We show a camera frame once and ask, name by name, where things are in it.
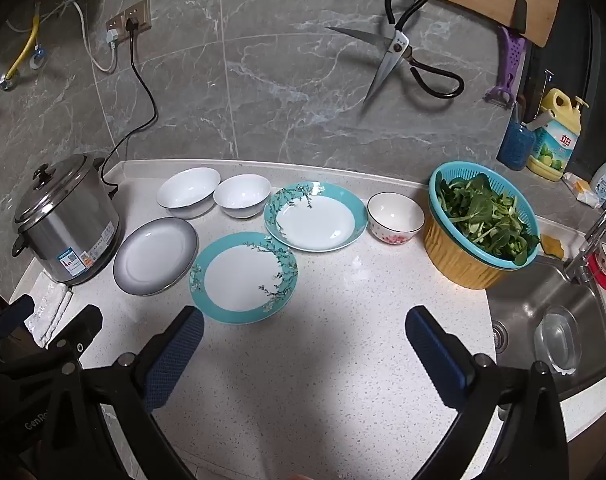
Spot purple peeler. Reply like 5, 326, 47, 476
485, 25, 528, 109

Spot black handled kitchen scissors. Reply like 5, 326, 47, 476
325, 0, 465, 104

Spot white folded towel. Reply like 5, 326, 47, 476
25, 282, 74, 349

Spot yellow plastic basin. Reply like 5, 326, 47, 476
423, 214, 534, 291

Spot stainless steel electric cooker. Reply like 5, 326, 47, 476
12, 153, 122, 286

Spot grey rimmed white plate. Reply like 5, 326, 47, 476
113, 217, 200, 296

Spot steel faucet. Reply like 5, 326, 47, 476
564, 200, 606, 283

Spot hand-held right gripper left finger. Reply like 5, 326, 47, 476
38, 306, 204, 480

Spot green leafy vegetables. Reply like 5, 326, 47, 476
439, 172, 540, 265

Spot blue plastic cup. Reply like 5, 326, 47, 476
496, 109, 536, 171

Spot yellow dish soap bottle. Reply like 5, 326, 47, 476
526, 87, 590, 183

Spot small white bowl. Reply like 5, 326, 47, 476
213, 174, 272, 220

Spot white spray bottle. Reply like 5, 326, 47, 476
589, 127, 606, 207

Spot large white bowl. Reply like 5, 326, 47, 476
156, 167, 222, 219

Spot deep teal floral plate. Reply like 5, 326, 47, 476
263, 182, 369, 253

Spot dark rimmed red patterned bowl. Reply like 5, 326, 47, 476
366, 192, 426, 245

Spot white plug cable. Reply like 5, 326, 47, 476
7, 0, 118, 73

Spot yellow white packet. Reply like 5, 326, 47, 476
562, 172, 602, 209

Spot black power cable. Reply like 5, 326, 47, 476
100, 16, 158, 197

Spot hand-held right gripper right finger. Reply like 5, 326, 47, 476
405, 306, 568, 480

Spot stainless steel sink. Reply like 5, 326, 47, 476
487, 254, 606, 402

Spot clear glass bowl in sink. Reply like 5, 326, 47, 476
534, 304, 582, 374

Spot yellow gas hose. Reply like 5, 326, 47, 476
0, 1, 48, 92

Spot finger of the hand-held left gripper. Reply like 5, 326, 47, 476
0, 304, 104, 480
0, 294, 36, 368

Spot wall power socket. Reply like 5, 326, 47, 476
106, 0, 152, 42

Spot teal plastic colander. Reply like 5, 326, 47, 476
429, 161, 541, 267

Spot yellow sponge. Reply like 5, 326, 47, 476
540, 233, 567, 261

